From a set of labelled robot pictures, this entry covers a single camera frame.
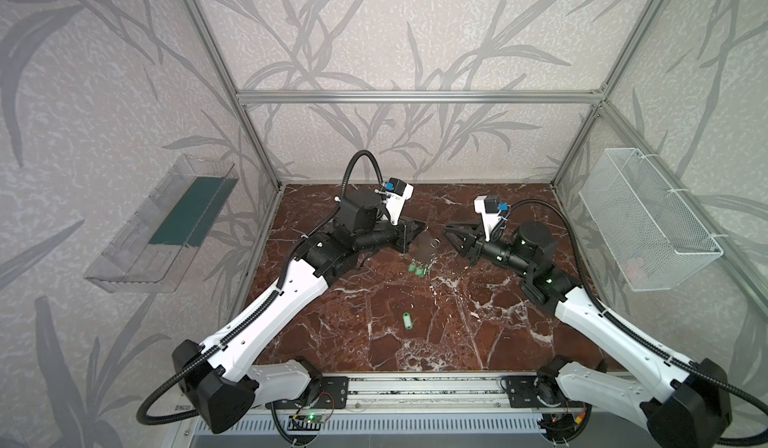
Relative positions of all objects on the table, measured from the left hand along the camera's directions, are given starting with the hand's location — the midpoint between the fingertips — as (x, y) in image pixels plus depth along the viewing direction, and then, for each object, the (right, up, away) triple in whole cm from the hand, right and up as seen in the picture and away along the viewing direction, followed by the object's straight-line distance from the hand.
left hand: (429, 220), depth 66 cm
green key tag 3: (-5, -30, +21) cm, 37 cm away
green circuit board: (-28, -48, +5) cm, 56 cm away
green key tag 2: (-1, -16, +18) cm, 24 cm away
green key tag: (-3, -14, +19) cm, 24 cm away
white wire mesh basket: (+48, -4, -3) cm, 48 cm away
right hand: (+4, 0, +2) cm, 5 cm away
